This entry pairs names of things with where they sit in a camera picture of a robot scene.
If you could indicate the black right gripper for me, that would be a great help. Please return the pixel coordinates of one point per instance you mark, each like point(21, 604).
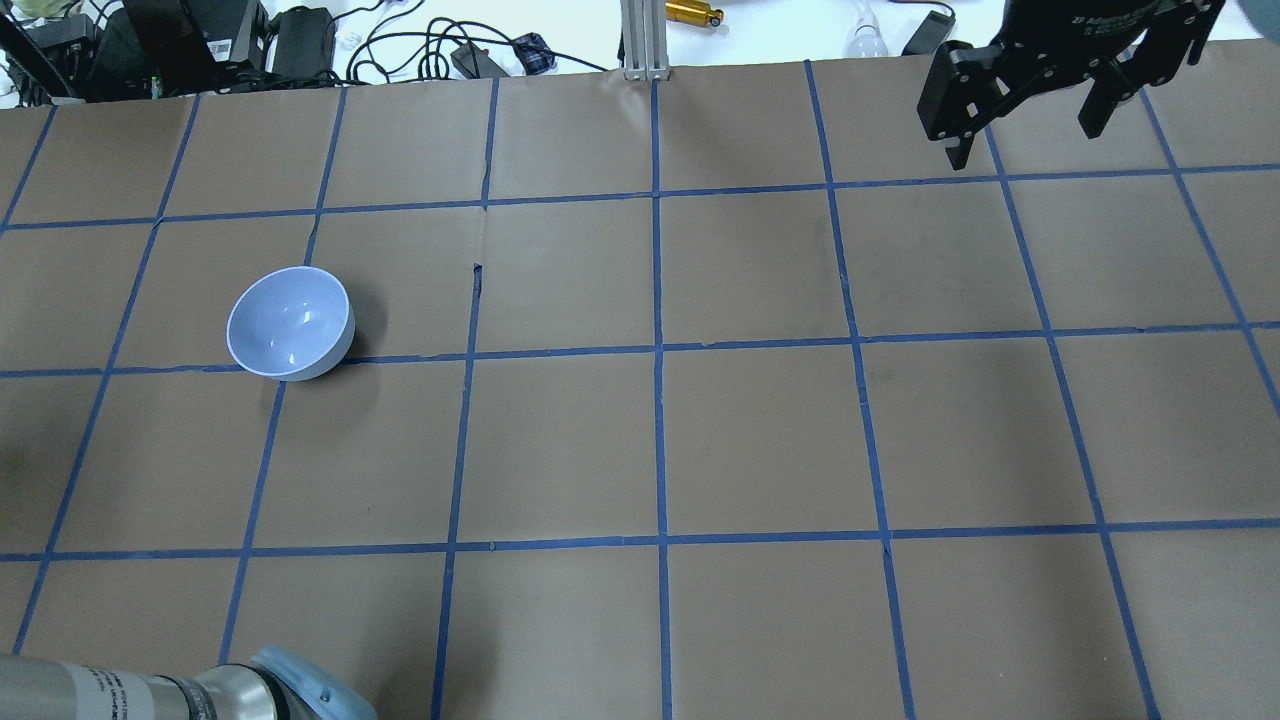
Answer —
point(1092, 22)

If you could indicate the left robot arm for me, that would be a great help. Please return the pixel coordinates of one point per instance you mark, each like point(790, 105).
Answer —
point(170, 685)

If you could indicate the blue bowl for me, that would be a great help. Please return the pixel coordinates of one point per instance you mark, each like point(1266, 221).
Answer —
point(294, 324)

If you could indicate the black power adapter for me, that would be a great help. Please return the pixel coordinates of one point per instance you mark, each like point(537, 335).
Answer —
point(935, 28)

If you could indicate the white light bulb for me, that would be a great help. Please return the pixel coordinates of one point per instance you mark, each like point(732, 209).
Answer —
point(866, 39)

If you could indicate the gold cylinder tool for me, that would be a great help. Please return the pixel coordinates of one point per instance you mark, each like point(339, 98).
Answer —
point(694, 13)

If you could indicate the brown paper table cover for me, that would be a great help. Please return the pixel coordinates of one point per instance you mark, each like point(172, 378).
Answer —
point(1065, 367)

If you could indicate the black power brick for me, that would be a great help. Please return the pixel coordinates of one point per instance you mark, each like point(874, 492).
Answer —
point(303, 42)

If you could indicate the black electronics box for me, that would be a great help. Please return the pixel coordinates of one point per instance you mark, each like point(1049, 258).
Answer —
point(169, 48)

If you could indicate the aluminium frame post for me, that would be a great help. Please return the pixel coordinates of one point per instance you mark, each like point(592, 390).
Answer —
point(644, 40)

